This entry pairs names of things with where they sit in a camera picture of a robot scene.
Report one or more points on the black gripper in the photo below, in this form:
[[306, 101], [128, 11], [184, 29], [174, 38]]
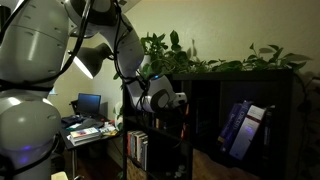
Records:
[[175, 116]]

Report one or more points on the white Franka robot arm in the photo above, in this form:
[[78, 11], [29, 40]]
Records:
[[30, 116]]

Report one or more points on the brown wooden-look book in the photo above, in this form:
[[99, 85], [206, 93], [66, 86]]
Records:
[[160, 123]]

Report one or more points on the blue hardcover book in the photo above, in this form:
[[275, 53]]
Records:
[[230, 123]]

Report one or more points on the purple Oxford book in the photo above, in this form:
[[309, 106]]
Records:
[[240, 117]]

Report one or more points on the white lavender book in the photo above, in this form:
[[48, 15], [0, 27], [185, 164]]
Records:
[[247, 133]]

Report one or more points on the black book with white print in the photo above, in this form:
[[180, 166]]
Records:
[[267, 133]]

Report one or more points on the black vertical pole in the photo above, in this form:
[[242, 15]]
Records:
[[4, 16]]

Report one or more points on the row of upright books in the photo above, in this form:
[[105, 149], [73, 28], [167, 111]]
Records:
[[137, 148]]

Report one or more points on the small plant in white pot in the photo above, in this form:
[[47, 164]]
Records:
[[118, 121]]

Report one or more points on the black cube bookshelf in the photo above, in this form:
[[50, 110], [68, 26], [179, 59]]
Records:
[[216, 77]]

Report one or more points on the green pothos plant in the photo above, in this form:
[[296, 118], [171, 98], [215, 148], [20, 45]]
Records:
[[180, 58]]

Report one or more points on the woven basket large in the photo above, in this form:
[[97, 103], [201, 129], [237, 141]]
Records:
[[210, 168]]

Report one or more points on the white plant pot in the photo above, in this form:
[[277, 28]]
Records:
[[145, 60]]

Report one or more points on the colourful papers on desk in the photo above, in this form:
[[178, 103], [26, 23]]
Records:
[[108, 129]]

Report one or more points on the woven basket small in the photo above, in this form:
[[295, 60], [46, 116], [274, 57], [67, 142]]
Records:
[[134, 172]]

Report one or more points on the computer monitor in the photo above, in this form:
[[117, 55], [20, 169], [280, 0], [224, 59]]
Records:
[[88, 104]]

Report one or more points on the stack of books on desk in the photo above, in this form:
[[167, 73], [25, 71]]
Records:
[[84, 134]]

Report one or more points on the dark desk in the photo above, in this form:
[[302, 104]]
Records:
[[68, 138]]

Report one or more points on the ceiling air vent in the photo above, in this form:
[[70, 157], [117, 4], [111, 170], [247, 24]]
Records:
[[122, 2]]

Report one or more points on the pale yellow box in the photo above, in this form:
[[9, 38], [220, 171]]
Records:
[[59, 176]]

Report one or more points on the window with white frame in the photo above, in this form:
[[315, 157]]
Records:
[[52, 91]]

